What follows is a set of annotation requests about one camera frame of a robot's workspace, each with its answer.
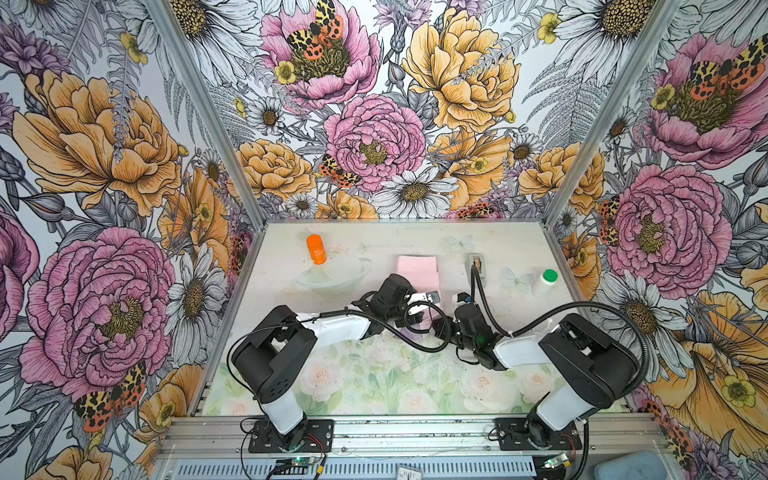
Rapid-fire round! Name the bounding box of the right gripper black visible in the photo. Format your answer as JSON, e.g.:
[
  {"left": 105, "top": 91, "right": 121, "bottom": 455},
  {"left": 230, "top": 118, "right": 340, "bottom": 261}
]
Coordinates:
[{"left": 429, "top": 315, "right": 478, "bottom": 352}]

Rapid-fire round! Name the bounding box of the purple wrapping paper sheet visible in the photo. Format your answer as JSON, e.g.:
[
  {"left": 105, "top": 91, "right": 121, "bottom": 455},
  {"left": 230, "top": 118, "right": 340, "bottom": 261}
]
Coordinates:
[{"left": 395, "top": 256, "right": 442, "bottom": 307}]

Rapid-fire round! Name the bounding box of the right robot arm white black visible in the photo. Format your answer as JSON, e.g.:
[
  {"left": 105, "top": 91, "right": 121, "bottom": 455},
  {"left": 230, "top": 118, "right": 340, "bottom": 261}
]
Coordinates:
[{"left": 432, "top": 301, "right": 650, "bottom": 450}]

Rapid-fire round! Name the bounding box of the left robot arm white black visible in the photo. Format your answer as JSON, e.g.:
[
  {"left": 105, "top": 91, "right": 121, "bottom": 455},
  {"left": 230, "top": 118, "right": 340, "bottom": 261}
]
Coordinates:
[{"left": 227, "top": 274, "right": 439, "bottom": 453}]

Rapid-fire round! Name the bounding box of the grey tape dispenser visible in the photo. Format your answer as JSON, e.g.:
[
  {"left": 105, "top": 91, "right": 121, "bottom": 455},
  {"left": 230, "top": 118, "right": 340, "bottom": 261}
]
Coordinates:
[{"left": 466, "top": 253, "right": 486, "bottom": 285}]

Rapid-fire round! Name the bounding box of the white bottle green cap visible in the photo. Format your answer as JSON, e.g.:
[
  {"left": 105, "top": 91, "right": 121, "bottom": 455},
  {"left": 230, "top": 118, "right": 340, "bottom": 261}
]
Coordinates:
[{"left": 531, "top": 269, "right": 559, "bottom": 298}]

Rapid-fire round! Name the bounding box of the orange tube bottle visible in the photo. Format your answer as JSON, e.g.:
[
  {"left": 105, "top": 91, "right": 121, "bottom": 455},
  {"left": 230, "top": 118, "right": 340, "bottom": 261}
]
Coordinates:
[{"left": 306, "top": 234, "right": 327, "bottom": 265}]

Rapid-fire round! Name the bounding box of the blue-grey cloth pad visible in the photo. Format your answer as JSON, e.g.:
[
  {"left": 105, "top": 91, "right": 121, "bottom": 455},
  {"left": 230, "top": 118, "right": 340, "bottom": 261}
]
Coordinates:
[{"left": 593, "top": 450, "right": 680, "bottom": 480}]

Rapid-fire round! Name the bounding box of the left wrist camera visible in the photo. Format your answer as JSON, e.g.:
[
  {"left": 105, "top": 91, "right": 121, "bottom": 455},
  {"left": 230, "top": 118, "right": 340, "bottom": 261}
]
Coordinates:
[{"left": 410, "top": 291, "right": 441, "bottom": 306}]

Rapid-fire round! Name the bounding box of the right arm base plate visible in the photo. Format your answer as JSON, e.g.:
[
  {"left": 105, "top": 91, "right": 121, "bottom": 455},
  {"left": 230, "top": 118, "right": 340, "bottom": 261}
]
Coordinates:
[{"left": 489, "top": 417, "right": 583, "bottom": 451}]

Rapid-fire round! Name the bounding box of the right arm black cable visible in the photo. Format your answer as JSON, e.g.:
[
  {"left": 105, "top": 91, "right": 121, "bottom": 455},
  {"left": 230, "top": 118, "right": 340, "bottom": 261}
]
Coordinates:
[{"left": 469, "top": 262, "right": 652, "bottom": 480}]

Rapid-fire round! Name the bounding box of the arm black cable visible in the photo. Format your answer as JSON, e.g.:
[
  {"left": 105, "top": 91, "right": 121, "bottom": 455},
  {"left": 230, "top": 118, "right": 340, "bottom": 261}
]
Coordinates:
[
  {"left": 226, "top": 293, "right": 453, "bottom": 397},
  {"left": 469, "top": 262, "right": 652, "bottom": 480}
]

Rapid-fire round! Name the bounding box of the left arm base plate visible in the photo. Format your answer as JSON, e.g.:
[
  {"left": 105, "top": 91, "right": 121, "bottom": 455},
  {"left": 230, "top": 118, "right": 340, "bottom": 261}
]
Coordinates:
[{"left": 248, "top": 416, "right": 335, "bottom": 454}]

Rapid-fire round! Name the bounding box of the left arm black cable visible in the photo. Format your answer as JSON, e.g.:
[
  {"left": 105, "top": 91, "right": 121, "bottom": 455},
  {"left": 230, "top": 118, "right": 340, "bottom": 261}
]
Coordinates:
[{"left": 226, "top": 293, "right": 453, "bottom": 397}]

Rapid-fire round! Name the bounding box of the aluminium front rail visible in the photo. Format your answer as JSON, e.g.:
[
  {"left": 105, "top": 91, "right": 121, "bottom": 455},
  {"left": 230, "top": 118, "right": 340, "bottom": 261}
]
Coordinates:
[{"left": 158, "top": 413, "right": 671, "bottom": 460}]

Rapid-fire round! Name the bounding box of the white slotted cable duct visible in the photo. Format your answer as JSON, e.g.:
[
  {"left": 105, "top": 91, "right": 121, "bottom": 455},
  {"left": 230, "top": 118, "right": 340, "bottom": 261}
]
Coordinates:
[{"left": 164, "top": 456, "right": 537, "bottom": 479}]

